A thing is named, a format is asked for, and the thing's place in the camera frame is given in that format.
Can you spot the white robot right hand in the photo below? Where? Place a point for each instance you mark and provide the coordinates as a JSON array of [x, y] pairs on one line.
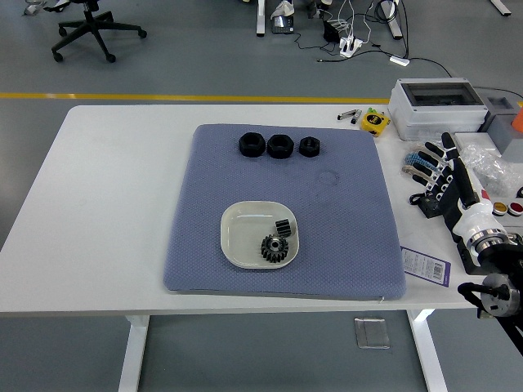
[[474, 216]]

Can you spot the small black gear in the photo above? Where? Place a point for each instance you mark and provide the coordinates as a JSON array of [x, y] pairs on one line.
[[282, 227]]

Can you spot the large black gear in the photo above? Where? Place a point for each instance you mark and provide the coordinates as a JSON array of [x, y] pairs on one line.
[[269, 254]]

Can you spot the white box with coloured buttons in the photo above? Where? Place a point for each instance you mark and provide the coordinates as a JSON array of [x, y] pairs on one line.
[[499, 209]]

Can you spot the white flat box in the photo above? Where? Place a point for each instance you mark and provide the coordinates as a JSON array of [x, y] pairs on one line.
[[470, 138]]

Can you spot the small black hex nut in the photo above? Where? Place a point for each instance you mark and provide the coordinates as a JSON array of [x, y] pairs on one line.
[[304, 150]]

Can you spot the large black hex nut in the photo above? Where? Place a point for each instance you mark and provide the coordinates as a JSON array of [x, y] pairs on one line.
[[245, 149], [274, 151]]

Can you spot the clear bag of parts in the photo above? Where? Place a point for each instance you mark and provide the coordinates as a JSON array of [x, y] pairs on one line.
[[486, 163]]

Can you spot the purple white label card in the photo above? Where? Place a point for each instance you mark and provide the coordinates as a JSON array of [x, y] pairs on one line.
[[425, 265]]

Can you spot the light grey block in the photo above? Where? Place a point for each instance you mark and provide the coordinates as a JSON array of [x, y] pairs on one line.
[[510, 143]]

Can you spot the bag of blue resistors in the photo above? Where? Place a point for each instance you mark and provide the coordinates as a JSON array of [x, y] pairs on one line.
[[412, 158]]

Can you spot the orange object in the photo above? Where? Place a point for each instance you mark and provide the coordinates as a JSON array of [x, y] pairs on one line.
[[518, 120]]

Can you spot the yellow tape measure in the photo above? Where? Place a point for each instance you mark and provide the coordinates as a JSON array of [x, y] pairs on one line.
[[374, 121]]

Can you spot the clear floor plate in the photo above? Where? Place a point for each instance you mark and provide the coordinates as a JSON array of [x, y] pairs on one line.
[[371, 332]]

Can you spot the black silver small tool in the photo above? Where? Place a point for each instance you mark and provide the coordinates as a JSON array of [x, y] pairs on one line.
[[347, 115]]

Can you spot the white power adapter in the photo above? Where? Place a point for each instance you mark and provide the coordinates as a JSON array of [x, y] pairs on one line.
[[399, 60]]

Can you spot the white power strip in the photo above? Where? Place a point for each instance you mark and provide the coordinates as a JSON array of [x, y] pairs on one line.
[[351, 45]]

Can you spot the grey desk leg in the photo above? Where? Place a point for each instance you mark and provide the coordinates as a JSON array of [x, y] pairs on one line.
[[393, 22]]

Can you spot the blue-grey textured mat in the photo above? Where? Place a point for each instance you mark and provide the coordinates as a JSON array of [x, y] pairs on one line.
[[245, 179]]

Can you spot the black power adapter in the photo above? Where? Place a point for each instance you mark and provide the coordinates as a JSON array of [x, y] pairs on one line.
[[332, 32]]

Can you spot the white square plate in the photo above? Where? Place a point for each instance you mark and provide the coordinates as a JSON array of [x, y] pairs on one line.
[[241, 237]]

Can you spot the black desk phone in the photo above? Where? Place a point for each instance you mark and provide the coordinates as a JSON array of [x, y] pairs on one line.
[[283, 24]]

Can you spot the person's white shoe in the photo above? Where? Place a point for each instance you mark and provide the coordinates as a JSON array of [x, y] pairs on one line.
[[282, 8]]

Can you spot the white desk leg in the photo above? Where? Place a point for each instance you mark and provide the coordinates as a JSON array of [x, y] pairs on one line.
[[260, 16]]

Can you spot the white table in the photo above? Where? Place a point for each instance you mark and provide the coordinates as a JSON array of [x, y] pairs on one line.
[[102, 204]]

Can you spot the black office chair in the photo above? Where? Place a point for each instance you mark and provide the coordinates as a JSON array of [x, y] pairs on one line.
[[88, 24]]

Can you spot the black metal bracket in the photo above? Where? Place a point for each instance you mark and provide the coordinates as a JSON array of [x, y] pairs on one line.
[[470, 263]]

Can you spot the grey electrical enclosure box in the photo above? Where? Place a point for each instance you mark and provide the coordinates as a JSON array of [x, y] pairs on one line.
[[433, 114]]

